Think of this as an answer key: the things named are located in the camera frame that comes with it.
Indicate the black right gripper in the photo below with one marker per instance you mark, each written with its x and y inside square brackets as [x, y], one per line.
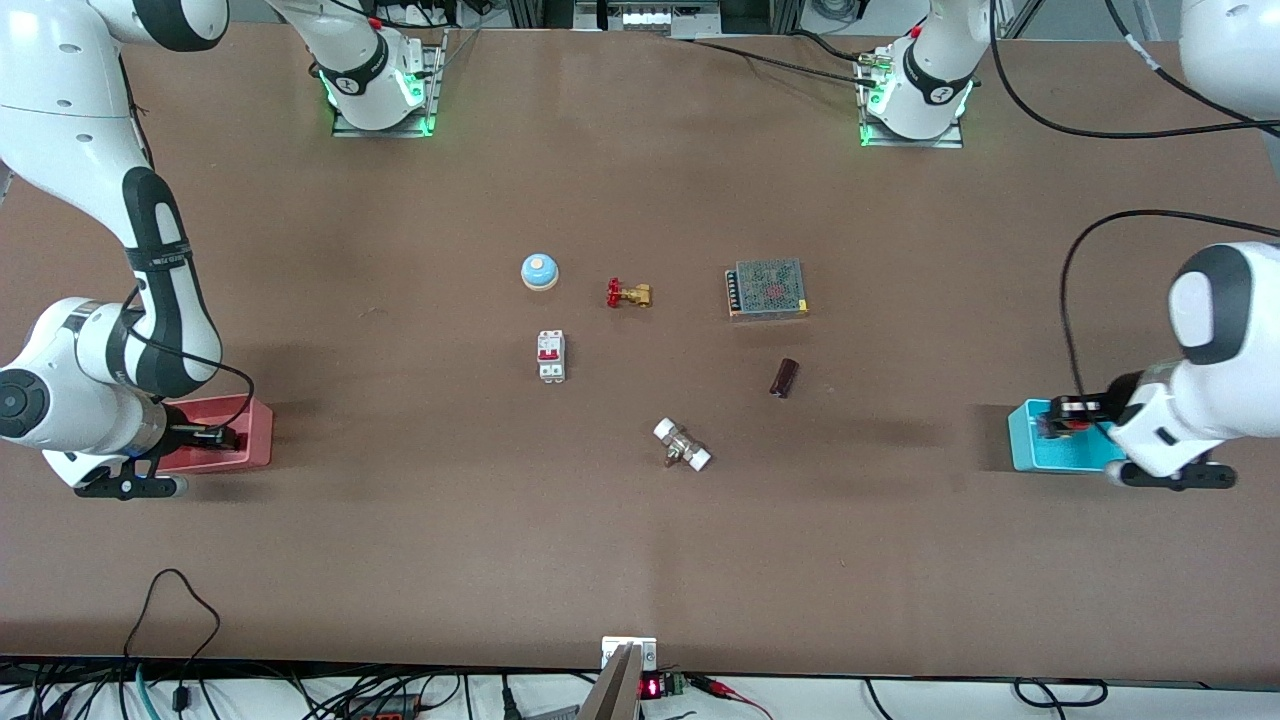
[186, 433]

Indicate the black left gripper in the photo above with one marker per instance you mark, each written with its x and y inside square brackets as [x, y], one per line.
[1117, 398]

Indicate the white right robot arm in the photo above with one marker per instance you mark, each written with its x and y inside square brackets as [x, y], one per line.
[60, 120]

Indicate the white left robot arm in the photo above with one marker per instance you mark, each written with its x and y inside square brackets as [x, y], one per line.
[1210, 300]

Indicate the cyan plastic bin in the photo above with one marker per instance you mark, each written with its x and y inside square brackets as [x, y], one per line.
[1040, 455]

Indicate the pink plastic bin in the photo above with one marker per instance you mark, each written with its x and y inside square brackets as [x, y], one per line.
[240, 455]

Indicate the dark brown cylinder capacitor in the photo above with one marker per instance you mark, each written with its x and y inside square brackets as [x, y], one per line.
[784, 378]

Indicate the metal mesh power supply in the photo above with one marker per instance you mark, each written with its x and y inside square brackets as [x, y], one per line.
[768, 290]

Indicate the black orange power strip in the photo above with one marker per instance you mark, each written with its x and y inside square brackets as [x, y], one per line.
[385, 708]

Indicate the white circuit breaker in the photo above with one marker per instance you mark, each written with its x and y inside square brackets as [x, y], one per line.
[551, 356]

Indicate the white capped pipe fitting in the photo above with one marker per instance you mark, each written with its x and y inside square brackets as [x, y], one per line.
[683, 445]

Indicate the blue call bell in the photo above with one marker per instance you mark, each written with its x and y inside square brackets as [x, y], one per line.
[539, 271]

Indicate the red clip lead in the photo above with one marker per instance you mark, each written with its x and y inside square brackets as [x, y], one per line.
[730, 690]

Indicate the red LED display module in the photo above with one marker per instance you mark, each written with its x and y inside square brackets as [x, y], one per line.
[660, 687]

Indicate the grey background equipment box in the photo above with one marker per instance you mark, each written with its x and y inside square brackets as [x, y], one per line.
[650, 15]

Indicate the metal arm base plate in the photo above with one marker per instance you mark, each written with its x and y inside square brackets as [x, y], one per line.
[432, 95]
[910, 143]

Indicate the silver camera mount bracket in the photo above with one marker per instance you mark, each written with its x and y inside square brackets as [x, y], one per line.
[612, 648]

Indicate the grey camera mount pole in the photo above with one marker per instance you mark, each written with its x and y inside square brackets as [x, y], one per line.
[612, 695]

